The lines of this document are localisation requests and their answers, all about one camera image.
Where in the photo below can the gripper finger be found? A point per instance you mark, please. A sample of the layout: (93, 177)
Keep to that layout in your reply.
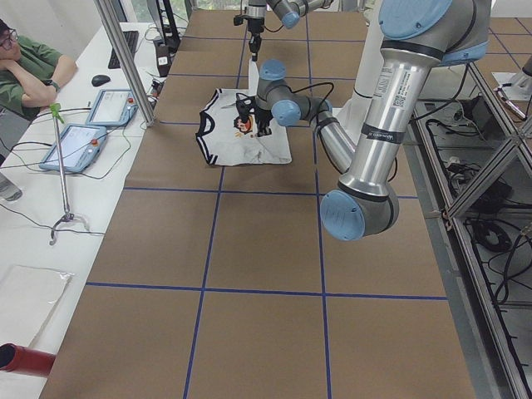
(254, 50)
(264, 131)

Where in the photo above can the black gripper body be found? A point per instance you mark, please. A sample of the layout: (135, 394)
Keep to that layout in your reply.
(263, 116)
(253, 26)

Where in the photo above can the grey cartoon print t-shirt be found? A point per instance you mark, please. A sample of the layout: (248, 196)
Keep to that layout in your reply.
(225, 142)

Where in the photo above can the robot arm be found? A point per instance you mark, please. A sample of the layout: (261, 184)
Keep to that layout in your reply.
(412, 38)
(288, 12)

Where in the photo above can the black monitor stand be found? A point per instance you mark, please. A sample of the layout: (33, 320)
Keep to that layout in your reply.
(163, 17)

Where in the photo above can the small black labelled box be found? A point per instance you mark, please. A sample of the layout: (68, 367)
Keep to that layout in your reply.
(163, 60)

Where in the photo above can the far blue teach pendant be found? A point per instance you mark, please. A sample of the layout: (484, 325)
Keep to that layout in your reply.
(112, 108)

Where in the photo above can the blue teach pendant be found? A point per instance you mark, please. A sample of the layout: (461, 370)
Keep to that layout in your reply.
(81, 144)
(112, 108)

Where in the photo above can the black computer mouse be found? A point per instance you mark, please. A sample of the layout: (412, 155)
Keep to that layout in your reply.
(100, 80)

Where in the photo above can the near blue teach pendant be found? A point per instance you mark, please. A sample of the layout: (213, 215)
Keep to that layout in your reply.
(81, 144)

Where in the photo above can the metal reacher grabber tool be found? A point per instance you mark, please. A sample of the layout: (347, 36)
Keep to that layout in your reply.
(68, 216)

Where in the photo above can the person in green shirt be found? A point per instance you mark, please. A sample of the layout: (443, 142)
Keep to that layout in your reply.
(32, 73)

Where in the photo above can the clear plastic bag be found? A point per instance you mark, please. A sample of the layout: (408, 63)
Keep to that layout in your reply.
(29, 297)

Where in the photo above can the red cylinder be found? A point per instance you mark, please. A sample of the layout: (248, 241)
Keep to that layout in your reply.
(26, 361)

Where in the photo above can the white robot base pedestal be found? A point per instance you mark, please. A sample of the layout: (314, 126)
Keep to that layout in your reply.
(355, 109)

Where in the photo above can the aluminium frame post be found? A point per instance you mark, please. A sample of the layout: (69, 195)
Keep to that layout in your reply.
(118, 42)

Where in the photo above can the aluminium side frame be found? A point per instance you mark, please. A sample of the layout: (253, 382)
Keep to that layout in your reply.
(472, 131)

